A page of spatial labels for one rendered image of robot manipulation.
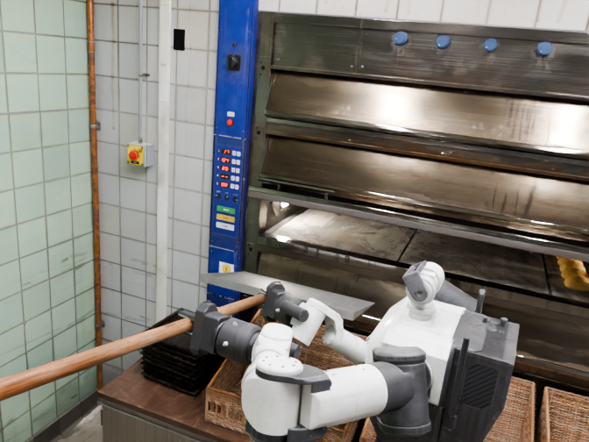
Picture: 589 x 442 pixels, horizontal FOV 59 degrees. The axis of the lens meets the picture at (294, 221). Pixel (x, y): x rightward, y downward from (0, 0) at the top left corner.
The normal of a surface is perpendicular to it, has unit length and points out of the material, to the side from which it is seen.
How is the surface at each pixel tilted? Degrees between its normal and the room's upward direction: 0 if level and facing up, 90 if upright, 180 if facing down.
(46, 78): 90
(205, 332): 75
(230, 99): 90
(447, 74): 90
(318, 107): 70
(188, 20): 90
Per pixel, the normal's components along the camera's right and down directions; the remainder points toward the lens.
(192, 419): 0.09, -0.95
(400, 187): -0.32, -0.09
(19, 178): 0.93, 0.19
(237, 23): -0.36, 0.25
